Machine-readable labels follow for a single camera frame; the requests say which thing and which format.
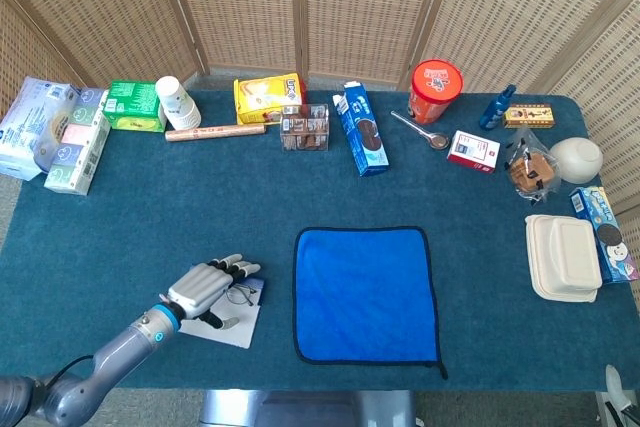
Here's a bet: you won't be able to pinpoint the teal table carpet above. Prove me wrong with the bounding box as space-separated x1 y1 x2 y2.
0 89 640 393

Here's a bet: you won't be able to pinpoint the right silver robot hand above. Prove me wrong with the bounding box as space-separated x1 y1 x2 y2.
604 364 640 418

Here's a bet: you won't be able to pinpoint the wire-frame eyeglasses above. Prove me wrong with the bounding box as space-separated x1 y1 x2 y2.
224 282 259 308

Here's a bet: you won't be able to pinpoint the metal spoon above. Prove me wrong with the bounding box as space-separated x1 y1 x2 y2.
390 110 451 151

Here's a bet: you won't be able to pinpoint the blue cloth black trim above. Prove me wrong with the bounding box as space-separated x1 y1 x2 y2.
291 225 449 381

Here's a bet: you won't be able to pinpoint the white paper cup stack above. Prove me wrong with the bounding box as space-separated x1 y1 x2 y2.
154 76 203 132

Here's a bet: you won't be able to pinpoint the brown paper wrapped roll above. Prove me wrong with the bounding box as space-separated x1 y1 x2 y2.
165 122 267 144

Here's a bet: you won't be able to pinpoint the pale blue tissue bag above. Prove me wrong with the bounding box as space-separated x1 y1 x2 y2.
0 76 81 182

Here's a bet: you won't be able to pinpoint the blue cartoon cookie box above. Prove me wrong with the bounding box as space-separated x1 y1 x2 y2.
570 185 640 284

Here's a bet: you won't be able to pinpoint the clear bag of biscuits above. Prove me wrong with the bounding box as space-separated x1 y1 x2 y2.
502 127 564 206

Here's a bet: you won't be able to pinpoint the blue glasses case grey lining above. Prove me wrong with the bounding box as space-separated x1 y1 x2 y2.
178 275 267 350

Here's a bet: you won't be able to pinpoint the yellow bread package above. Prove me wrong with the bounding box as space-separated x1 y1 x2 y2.
233 72 308 126

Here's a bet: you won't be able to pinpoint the clear box brown cookies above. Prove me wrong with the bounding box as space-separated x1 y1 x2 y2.
279 103 331 153

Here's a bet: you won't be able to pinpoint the orange instant noodle tub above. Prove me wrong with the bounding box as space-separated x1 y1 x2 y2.
407 58 465 125

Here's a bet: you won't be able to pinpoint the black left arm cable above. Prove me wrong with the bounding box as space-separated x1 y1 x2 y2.
42 354 96 386

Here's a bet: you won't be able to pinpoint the pastel tissue multipack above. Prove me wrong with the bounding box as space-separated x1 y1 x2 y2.
43 87 112 197

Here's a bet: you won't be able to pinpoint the red white small box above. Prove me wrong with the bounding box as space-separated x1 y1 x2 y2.
446 129 501 175

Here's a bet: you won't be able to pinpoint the beige takeout container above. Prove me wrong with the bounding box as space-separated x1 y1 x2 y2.
524 214 604 304

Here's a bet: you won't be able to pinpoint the white upturned bowl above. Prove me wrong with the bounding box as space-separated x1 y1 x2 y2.
548 137 605 185

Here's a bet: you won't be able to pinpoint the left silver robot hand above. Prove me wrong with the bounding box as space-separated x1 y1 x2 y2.
159 253 262 332

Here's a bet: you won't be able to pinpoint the wicker folding screen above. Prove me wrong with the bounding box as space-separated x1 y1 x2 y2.
0 0 640 313

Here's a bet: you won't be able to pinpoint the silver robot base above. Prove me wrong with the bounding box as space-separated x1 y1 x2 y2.
198 389 419 427

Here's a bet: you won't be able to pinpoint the yellow brown small box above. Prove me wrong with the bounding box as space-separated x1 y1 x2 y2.
503 103 557 129

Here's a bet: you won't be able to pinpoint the blue spray bottle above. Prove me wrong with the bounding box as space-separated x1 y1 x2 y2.
478 84 517 131

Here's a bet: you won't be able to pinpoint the long blue cookie box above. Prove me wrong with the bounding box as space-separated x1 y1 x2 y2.
333 80 391 178

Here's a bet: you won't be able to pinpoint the green tissue pack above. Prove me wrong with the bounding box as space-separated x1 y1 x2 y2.
102 79 169 134

